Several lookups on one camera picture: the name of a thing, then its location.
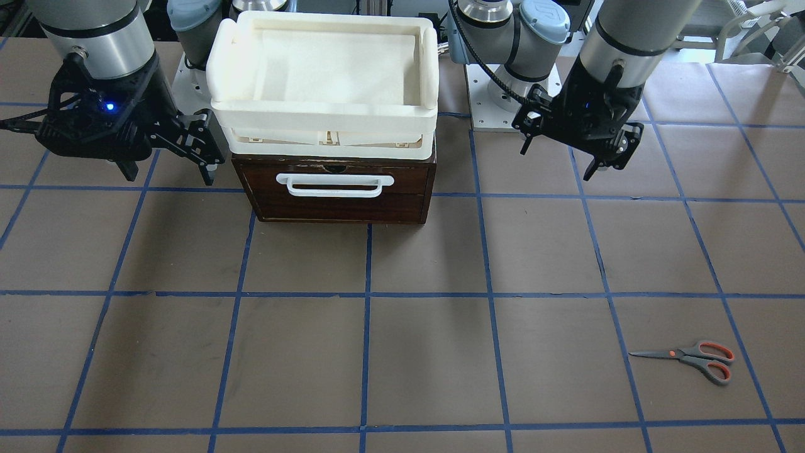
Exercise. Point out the white plastic tray box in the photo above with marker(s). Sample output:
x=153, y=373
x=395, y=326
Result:
x=326, y=85

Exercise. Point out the grey office chair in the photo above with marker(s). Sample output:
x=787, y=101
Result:
x=726, y=27

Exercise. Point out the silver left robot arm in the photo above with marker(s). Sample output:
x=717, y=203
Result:
x=516, y=45

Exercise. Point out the grey orange scissors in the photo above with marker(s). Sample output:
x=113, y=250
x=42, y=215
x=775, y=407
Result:
x=710, y=358

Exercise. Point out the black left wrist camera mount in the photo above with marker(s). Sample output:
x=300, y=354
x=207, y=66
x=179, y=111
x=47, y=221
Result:
x=590, y=109

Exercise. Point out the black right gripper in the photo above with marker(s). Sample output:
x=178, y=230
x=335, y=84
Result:
x=155, y=102

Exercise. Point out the dark wooden drawer cabinet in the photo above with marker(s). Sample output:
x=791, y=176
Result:
x=336, y=189

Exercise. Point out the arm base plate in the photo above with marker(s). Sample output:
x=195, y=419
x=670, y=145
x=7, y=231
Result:
x=190, y=94
x=490, y=107

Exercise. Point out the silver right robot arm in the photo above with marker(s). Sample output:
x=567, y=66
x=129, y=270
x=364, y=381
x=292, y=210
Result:
x=113, y=39

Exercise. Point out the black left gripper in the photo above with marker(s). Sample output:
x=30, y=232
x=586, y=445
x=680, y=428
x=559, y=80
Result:
x=573, y=100

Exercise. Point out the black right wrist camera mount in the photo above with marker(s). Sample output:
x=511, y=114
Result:
x=95, y=118

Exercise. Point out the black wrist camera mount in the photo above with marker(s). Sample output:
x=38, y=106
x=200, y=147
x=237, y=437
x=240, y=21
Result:
x=590, y=109
x=95, y=118

